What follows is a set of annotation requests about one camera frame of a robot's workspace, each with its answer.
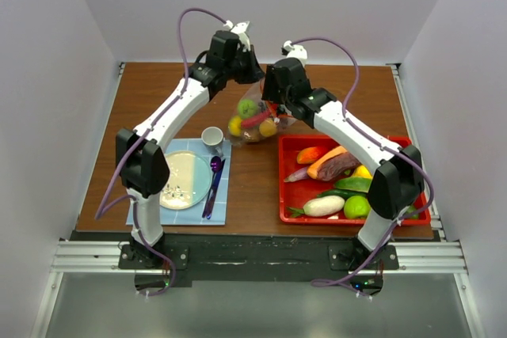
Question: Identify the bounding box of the white radish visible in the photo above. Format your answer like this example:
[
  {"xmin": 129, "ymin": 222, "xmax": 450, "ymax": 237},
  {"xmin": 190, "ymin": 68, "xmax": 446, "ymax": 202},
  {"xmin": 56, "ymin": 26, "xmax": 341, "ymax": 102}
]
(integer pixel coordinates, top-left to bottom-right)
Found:
[{"xmin": 303, "ymin": 196, "xmax": 345, "ymax": 218}]

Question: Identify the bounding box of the grey small cup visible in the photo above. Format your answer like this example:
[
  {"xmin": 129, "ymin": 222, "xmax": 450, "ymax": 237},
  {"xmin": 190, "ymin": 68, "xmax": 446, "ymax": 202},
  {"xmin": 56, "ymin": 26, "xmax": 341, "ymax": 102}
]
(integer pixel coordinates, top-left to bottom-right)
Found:
[{"xmin": 200, "ymin": 126, "xmax": 224, "ymax": 158}]

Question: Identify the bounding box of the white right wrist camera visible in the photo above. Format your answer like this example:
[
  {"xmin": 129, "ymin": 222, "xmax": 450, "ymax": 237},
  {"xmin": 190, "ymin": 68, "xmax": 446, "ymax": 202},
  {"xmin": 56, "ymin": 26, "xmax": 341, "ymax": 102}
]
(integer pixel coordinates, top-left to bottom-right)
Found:
[{"xmin": 281, "ymin": 40, "xmax": 308, "ymax": 66}]

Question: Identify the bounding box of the red plastic tray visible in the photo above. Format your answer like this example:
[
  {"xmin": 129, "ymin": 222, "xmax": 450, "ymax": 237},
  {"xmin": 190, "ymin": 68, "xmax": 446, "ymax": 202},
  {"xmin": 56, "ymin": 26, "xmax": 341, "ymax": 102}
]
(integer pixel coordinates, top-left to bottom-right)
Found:
[{"xmin": 278, "ymin": 135, "xmax": 432, "ymax": 226}]

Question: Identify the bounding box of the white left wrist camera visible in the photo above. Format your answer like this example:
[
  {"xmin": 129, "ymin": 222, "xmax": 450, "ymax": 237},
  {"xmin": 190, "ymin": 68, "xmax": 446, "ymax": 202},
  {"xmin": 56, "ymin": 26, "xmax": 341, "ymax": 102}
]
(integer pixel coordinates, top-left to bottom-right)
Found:
[{"xmin": 223, "ymin": 20, "xmax": 251, "ymax": 51}]

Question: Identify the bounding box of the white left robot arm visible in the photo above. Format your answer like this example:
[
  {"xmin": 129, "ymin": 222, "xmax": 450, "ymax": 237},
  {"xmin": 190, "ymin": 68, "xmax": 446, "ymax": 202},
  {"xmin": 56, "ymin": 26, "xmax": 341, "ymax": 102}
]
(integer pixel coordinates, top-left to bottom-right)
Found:
[{"xmin": 116, "ymin": 21, "xmax": 265, "ymax": 268}]

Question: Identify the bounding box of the purple spoon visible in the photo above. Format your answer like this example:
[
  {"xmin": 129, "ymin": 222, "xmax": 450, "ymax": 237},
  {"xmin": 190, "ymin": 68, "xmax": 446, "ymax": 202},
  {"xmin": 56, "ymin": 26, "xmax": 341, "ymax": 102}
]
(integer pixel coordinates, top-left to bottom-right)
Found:
[{"xmin": 202, "ymin": 156, "xmax": 222, "ymax": 218}]

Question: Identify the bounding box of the cream and blue plate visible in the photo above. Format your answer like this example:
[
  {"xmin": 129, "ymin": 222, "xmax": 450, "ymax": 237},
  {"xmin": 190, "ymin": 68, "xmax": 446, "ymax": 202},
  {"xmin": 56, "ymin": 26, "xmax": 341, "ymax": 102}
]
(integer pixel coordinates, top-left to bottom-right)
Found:
[{"xmin": 159, "ymin": 150, "xmax": 212, "ymax": 211}]

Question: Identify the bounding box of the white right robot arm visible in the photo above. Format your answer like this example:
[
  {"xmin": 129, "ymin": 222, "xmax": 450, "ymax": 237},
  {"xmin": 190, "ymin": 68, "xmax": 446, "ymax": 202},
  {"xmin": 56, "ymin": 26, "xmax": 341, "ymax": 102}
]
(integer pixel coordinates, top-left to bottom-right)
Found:
[{"xmin": 262, "ymin": 58, "xmax": 425, "ymax": 269}]

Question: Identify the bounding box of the green pepper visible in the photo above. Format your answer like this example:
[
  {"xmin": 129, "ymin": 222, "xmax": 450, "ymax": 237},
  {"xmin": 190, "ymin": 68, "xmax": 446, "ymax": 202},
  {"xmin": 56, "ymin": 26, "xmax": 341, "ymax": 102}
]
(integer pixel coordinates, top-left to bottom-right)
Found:
[{"xmin": 317, "ymin": 188, "xmax": 366, "ymax": 199}]

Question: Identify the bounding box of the green lime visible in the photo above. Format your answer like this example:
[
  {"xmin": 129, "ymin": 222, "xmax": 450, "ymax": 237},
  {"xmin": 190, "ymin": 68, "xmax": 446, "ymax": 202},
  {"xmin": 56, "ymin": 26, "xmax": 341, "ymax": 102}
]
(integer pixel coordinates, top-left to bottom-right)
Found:
[{"xmin": 237, "ymin": 99, "xmax": 258, "ymax": 120}]

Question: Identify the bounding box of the black grape bunch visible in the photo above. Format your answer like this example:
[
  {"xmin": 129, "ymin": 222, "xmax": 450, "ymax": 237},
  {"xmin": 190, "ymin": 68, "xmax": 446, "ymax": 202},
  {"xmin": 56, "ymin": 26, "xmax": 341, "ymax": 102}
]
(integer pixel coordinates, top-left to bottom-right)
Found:
[{"xmin": 257, "ymin": 101, "xmax": 273, "ymax": 115}]

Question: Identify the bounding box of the purple eggplant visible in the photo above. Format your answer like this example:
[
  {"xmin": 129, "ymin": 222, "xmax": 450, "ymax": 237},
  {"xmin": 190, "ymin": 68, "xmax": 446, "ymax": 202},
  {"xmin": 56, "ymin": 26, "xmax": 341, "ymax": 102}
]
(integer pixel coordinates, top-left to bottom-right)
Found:
[{"xmin": 284, "ymin": 167, "xmax": 309, "ymax": 183}]

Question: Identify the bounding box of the blue checked placemat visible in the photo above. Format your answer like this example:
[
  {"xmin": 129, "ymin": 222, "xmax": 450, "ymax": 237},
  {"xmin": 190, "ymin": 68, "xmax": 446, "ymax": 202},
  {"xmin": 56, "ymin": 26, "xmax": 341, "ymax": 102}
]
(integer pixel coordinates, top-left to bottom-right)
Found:
[{"xmin": 125, "ymin": 138, "xmax": 233, "ymax": 226}]

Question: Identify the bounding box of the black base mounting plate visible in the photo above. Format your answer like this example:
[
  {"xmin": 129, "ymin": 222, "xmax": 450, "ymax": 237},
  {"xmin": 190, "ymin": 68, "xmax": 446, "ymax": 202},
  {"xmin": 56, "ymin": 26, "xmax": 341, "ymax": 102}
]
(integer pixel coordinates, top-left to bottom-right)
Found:
[{"xmin": 118, "ymin": 233, "xmax": 399, "ymax": 295}]

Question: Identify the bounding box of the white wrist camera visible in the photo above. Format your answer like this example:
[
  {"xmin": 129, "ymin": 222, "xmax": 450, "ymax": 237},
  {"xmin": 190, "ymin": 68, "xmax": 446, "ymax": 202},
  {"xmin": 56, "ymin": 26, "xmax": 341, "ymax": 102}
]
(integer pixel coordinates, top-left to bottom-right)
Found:
[
  {"xmin": 281, "ymin": 40, "xmax": 308, "ymax": 66},
  {"xmin": 223, "ymin": 20, "xmax": 251, "ymax": 51}
]

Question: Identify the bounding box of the orange yellow mango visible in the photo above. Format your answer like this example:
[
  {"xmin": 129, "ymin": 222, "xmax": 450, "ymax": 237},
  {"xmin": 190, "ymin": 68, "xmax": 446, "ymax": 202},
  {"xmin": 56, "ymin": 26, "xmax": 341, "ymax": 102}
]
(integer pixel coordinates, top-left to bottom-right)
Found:
[{"xmin": 296, "ymin": 146, "xmax": 329, "ymax": 165}]

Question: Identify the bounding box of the yellow lemon toy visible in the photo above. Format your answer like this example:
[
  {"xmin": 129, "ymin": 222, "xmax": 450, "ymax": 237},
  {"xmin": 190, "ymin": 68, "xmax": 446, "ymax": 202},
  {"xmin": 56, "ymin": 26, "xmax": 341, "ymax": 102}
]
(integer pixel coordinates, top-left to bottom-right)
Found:
[{"xmin": 228, "ymin": 115, "xmax": 242, "ymax": 137}]

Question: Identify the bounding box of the green apple right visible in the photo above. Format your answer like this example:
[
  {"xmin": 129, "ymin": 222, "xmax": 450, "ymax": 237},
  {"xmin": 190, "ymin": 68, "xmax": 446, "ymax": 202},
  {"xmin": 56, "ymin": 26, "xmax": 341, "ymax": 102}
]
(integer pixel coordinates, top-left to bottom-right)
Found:
[{"xmin": 343, "ymin": 196, "xmax": 371, "ymax": 219}]

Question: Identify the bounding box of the red chili pepper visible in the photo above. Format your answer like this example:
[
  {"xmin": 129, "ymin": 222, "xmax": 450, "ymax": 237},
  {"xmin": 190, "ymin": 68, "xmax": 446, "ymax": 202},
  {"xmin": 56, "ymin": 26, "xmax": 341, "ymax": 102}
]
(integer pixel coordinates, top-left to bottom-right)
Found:
[{"xmin": 242, "ymin": 113, "xmax": 271, "ymax": 129}]

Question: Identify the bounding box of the orange toy fruit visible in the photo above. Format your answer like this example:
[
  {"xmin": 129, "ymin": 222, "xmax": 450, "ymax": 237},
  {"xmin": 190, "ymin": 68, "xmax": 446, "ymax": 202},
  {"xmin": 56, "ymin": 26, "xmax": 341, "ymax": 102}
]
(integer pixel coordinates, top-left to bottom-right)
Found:
[{"xmin": 258, "ymin": 118, "xmax": 277, "ymax": 138}]

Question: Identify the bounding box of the blue knife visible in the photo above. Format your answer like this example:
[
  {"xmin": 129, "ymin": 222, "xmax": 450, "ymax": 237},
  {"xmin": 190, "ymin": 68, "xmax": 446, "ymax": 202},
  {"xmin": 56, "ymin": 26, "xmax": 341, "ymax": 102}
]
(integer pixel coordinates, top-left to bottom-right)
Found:
[{"xmin": 204, "ymin": 159, "xmax": 225, "ymax": 219}]

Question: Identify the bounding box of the clear orange zip top bag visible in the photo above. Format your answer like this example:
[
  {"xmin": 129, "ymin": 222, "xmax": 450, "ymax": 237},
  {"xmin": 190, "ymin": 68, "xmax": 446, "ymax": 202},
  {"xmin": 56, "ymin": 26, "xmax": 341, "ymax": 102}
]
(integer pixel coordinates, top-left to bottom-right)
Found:
[{"xmin": 227, "ymin": 80, "xmax": 296, "ymax": 146}]

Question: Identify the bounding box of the brown kiwi fruit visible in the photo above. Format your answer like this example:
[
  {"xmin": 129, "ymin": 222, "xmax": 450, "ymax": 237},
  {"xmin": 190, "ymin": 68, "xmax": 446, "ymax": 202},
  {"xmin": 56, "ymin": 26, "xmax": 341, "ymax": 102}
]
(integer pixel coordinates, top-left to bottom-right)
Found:
[{"xmin": 242, "ymin": 128, "xmax": 261, "ymax": 143}]

